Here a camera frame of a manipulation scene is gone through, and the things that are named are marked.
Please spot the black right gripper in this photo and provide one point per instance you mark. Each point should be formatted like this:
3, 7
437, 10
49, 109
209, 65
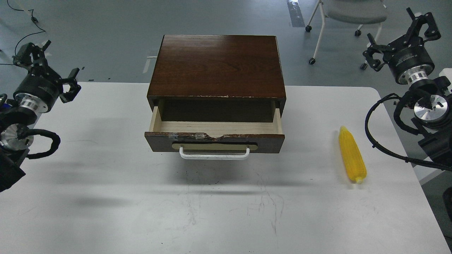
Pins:
411, 60

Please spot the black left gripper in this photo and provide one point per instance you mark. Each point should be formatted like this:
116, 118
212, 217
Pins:
41, 87

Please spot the yellow corn cob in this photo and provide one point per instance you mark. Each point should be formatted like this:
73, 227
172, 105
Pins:
352, 158

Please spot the wooden drawer with white handle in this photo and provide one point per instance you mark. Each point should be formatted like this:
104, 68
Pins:
215, 140

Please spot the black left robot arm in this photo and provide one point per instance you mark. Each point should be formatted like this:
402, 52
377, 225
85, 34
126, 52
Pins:
17, 136

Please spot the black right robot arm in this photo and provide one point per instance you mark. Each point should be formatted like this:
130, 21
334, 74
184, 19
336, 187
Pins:
425, 109

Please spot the dark wooden drawer cabinet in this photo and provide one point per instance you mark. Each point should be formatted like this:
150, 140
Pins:
208, 67

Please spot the grey office chair on wheels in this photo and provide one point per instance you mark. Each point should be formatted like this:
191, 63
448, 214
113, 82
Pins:
362, 12

